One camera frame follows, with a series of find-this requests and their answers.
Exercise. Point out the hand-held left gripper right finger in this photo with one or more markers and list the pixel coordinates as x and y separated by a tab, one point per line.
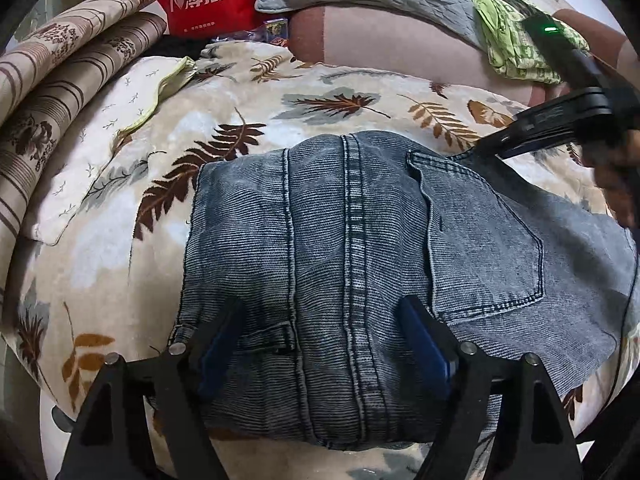
425	345

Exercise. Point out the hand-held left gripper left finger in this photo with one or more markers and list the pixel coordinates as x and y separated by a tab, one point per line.
220	350

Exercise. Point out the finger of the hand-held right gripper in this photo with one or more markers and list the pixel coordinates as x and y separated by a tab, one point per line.
550	144
555	112

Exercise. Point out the blue denim pants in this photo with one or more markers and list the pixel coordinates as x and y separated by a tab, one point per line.
350	240

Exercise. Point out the person's right hand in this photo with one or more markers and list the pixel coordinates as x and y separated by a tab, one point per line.
617	180

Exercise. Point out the brown pink cushion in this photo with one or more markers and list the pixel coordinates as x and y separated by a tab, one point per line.
590	27

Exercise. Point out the green patterned cloth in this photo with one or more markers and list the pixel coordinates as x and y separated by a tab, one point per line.
500	45

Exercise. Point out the dark grey cloth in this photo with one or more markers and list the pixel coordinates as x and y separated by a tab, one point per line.
505	2

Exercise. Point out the white small-print pillow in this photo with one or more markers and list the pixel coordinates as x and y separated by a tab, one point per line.
105	140

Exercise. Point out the leaf print blanket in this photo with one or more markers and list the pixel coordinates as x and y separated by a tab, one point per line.
250	105

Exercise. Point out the colourful snack packets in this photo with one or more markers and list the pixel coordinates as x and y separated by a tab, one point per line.
272	30

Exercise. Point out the brown striped floral cloth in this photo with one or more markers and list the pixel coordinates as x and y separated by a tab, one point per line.
55	95

